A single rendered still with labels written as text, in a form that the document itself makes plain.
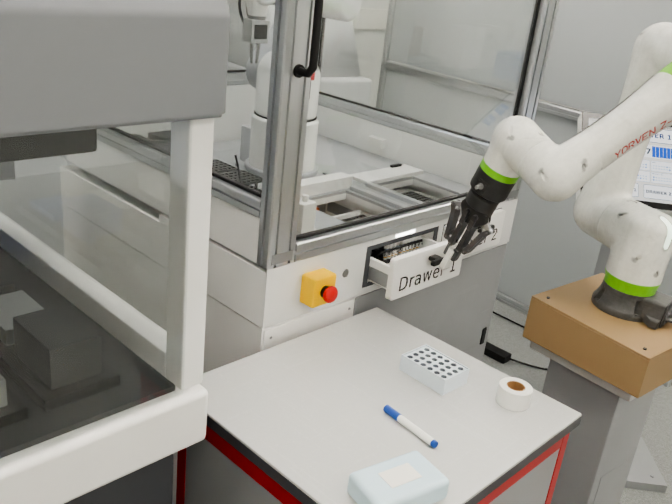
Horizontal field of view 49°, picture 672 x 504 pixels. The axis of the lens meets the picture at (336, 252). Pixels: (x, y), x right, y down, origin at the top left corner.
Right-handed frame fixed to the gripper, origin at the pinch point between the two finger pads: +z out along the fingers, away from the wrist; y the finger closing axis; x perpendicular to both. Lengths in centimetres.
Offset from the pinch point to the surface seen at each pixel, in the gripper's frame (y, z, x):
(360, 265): -12.3, 8.7, -16.3
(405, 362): 16.4, 8.8, -29.0
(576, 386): 40.1, 13.1, 15.3
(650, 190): 9, -12, 86
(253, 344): -10, 23, -47
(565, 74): -73, -1, 173
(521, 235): -50, 76, 173
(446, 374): 24.8, 4.7, -26.9
